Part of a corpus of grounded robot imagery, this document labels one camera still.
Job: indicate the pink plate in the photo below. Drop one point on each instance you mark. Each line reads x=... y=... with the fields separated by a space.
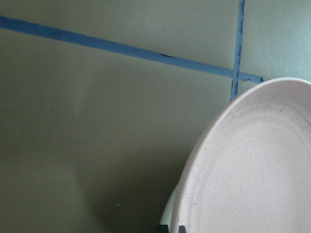
x=250 y=171

